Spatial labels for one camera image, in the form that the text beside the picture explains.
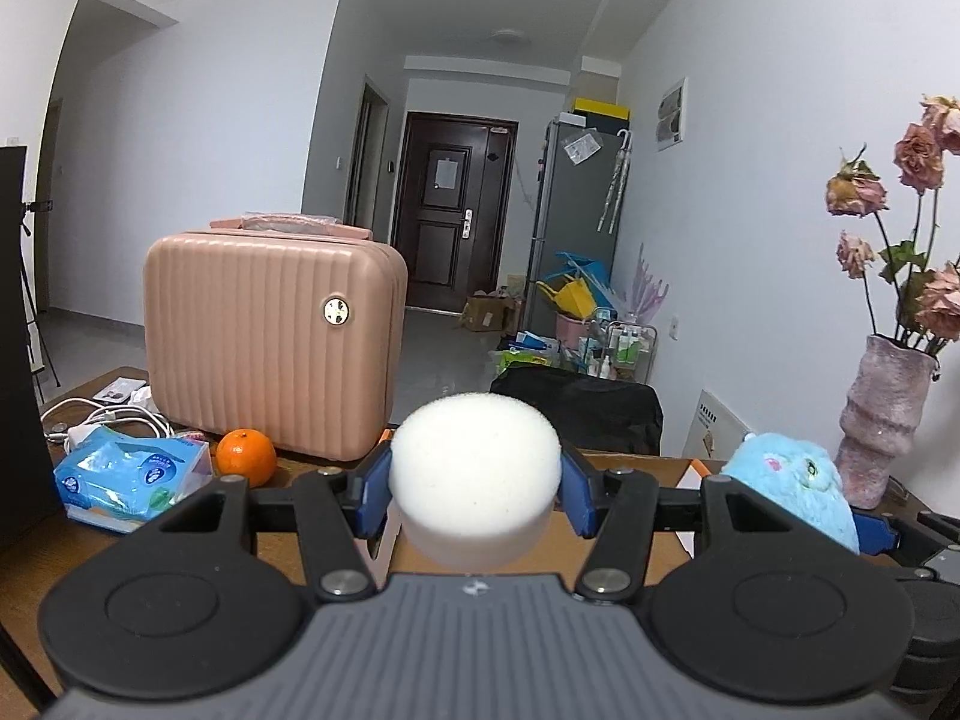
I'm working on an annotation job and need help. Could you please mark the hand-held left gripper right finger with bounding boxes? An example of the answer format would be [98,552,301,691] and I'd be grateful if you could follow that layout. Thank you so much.
[559,450,815,605]

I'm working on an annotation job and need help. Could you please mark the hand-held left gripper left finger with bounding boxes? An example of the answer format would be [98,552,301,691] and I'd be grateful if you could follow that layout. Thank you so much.
[139,444,396,605]

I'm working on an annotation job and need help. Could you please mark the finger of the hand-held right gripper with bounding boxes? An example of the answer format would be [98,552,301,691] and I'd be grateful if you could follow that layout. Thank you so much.
[853,508,960,582]

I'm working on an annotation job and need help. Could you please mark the red cardboard box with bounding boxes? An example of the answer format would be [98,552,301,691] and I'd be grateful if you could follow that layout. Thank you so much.
[367,427,725,578]

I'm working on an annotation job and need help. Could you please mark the white round sponge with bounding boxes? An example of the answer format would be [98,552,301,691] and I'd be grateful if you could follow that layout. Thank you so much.
[388,392,565,569]

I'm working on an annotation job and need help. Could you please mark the blue plush toy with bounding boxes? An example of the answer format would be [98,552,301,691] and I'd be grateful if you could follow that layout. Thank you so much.
[721,431,861,556]

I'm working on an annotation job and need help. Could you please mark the black cloth cover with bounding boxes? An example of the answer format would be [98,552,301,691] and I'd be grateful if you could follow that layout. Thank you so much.
[489,366,665,457]

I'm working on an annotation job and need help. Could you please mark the pink textured vase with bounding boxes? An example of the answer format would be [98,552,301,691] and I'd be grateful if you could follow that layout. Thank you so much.
[835,334,942,511]

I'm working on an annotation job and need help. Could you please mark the orange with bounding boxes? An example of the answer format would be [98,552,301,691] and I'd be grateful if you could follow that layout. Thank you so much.
[216,427,278,488]

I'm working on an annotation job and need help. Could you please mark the blue green floor packets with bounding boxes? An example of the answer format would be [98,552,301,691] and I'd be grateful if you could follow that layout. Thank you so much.
[491,334,560,368]

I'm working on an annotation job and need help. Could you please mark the pink bucket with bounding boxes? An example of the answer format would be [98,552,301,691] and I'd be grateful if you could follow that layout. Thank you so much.
[555,311,593,350]

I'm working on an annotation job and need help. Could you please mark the brown cardboard floor box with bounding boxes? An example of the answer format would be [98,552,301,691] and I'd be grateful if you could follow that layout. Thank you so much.
[459,291,518,335]

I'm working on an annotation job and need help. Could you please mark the pink ribbed suitcase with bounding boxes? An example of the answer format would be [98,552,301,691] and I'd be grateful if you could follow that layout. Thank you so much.
[142,225,410,462]

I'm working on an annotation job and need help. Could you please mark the purple feather decoration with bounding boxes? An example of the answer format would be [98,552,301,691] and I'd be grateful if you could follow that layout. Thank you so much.
[622,244,670,331]

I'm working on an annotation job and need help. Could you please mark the blue plastic rack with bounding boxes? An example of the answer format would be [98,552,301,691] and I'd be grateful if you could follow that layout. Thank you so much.
[553,251,620,316]

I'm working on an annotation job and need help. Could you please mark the blue tissue pack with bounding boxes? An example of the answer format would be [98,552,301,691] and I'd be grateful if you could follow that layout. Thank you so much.
[54,426,212,535]

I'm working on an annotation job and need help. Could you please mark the grey refrigerator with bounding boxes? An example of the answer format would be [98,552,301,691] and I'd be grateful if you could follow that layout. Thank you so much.
[525,116,631,331]

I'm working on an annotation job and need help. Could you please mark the dark brown entrance door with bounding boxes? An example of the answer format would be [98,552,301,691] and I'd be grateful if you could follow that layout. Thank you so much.
[390,111,520,312]

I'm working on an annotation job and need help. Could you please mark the white folded umbrella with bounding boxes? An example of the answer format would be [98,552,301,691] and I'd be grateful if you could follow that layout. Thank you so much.
[611,129,635,235]
[598,131,622,233]

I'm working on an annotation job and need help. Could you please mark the dried pink rose bouquet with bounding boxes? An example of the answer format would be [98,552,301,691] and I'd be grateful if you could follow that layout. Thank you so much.
[825,94,960,357]

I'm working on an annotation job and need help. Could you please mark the black paper bag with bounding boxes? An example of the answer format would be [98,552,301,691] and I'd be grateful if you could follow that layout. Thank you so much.
[0,146,65,548]

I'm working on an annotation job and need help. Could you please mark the yellow box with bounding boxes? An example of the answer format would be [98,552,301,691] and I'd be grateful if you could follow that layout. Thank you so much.
[574,96,631,122]

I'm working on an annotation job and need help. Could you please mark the black tripod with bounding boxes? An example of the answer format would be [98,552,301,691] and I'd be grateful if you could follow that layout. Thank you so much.
[21,199,61,389]

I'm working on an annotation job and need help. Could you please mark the wire cart with bottles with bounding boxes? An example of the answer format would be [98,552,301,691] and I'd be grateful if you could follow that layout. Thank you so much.
[592,321,659,383]

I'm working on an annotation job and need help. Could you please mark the white cable bundle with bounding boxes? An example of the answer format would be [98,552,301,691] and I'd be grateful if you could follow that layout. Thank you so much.
[45,394,177,445]

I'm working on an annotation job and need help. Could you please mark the interior side door frame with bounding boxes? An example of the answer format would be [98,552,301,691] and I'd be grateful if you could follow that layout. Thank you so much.
[345,75,392,245]

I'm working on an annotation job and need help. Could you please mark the white wall electrical panel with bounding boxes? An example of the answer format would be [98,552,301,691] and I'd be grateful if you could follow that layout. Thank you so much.
[654,76,688,151]

